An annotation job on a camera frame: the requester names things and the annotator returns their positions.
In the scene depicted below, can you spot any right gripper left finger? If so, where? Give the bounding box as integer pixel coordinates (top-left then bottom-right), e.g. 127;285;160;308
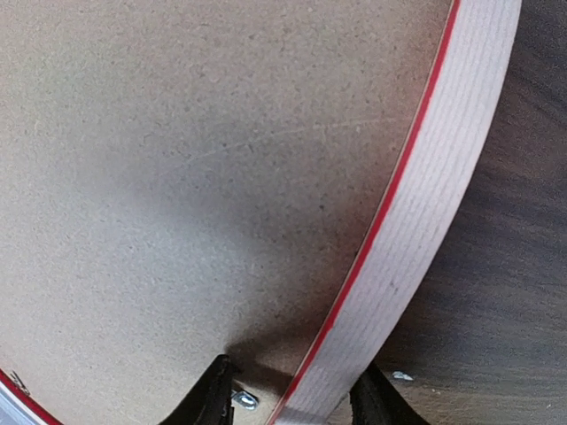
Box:
159;354;235;425

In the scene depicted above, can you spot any brown backing board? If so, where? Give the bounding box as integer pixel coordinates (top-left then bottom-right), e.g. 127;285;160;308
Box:
0;0;457;425

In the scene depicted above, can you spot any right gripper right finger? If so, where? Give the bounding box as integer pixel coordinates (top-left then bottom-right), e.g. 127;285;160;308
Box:
349;365;429;425

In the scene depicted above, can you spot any wooden picture frame red edge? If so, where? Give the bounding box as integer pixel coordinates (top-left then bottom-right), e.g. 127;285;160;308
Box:
0;0;524;425

